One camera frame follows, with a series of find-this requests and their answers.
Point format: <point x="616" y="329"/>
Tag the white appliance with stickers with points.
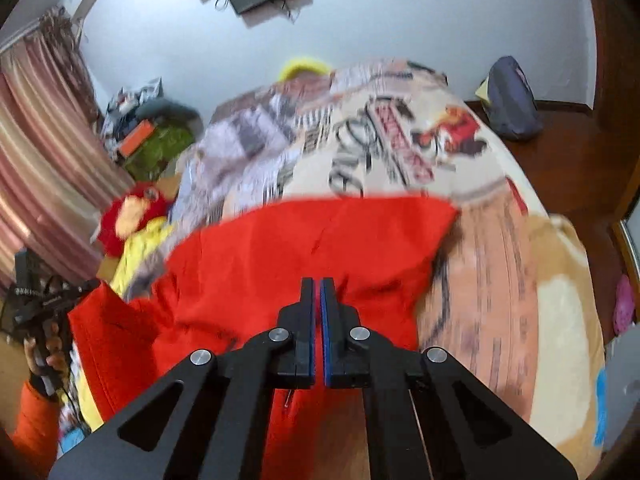
<point x="622" y="390"/>

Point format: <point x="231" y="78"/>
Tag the person's left forearm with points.
<point x="37" y="425"/>

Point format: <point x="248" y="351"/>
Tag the striped pink curtain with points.
<point x="45" y="160"/>

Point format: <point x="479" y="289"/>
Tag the red plush cloth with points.
<point x="132" y="210"/>

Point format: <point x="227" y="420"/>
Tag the wooden door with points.
<point x="617" y="85"/>

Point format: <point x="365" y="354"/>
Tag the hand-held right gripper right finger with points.
<point x="327" y="345"/>

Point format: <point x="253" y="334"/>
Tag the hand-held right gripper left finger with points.
<point x="305" y="345"/>

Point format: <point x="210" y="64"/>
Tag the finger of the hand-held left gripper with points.
<point x="86" y="287"/>

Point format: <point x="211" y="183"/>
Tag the green patterned bag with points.
<point x="165" y="152"/>

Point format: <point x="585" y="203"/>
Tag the red zip jacket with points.
<point x="300" y="250"/>

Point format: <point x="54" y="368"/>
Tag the pile of household clutter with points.
<point x="145" y="110"/>

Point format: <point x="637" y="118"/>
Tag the pink slipper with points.
<point x="625" y="305"/>

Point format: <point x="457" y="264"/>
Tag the orange box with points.
<point x="136" y="139"/>

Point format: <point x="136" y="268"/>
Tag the printed blanket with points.
<point x="380" y="150"/>

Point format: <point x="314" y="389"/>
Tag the person's left hand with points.
<point x="50" y="360"/>

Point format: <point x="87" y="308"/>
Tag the yellow cloth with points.
<point x="142" y="255"/>

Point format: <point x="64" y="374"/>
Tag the grey blue backpack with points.
<point x="515" y="100"/>

